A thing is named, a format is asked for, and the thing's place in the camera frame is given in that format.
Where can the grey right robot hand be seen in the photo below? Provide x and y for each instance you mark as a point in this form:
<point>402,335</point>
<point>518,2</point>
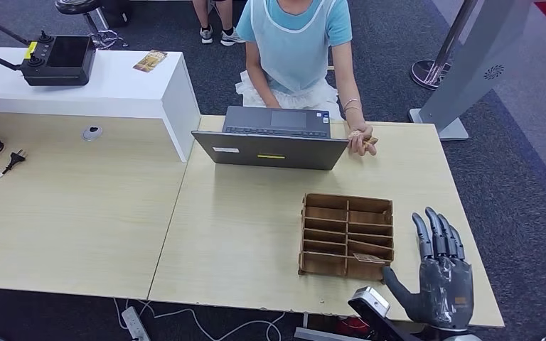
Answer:
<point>445,292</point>

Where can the person's left hand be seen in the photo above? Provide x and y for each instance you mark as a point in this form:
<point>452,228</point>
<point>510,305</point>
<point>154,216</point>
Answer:
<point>360,146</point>

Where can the yellow hotel ID card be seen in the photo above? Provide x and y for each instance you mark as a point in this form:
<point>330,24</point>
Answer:
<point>365,138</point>

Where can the brown room key card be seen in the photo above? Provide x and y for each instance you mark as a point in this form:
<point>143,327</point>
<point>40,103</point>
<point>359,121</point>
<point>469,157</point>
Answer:
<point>367,258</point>

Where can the person's right forearm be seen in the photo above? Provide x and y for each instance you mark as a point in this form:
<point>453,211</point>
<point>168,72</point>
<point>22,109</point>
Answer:
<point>256,80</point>

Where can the person's left forearm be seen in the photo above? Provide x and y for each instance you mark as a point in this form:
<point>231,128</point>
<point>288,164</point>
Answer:
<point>348,84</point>

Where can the seated person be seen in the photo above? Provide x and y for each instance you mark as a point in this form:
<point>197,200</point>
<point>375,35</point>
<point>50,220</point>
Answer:
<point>294,52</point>

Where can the wooden card organiser box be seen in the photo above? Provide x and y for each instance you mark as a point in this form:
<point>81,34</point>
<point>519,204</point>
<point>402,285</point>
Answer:
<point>329,263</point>

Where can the standing person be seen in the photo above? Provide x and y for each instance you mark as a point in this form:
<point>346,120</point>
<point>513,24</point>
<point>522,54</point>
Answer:
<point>228,35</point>

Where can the grey laptop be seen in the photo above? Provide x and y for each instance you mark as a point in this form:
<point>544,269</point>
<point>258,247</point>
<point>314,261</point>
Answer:
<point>273,150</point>

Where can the red object under desk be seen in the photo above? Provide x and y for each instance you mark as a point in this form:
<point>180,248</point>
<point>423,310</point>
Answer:
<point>353,325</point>

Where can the grey kiosk stand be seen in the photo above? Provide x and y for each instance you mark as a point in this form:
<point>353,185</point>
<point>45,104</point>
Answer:
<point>480,66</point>

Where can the white raised counter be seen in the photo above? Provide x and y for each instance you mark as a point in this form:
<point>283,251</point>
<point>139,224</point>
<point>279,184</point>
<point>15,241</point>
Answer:
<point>89,89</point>

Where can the white power strip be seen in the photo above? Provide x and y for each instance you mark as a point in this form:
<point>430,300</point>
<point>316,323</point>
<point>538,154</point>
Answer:
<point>135,325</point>

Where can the black joystick controller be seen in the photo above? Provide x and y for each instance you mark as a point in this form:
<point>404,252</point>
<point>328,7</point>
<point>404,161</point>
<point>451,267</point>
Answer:
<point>60,59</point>

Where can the black stool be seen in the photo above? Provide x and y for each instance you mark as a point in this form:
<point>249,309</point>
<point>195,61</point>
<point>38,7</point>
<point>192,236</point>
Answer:
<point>77,5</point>

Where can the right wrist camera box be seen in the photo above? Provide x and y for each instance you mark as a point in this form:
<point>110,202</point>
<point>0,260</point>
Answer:
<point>369,301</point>

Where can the chrome stanchion post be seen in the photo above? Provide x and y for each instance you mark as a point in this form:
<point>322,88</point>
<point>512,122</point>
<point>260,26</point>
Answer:
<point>426,73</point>

